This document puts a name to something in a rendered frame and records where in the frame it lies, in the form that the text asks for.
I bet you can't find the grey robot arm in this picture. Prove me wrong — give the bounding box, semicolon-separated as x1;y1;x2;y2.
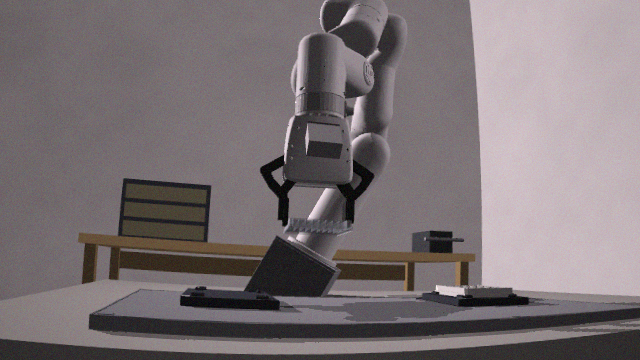
287;0;407;268

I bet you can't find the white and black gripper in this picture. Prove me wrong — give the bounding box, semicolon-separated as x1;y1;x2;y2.
260;110;374;226

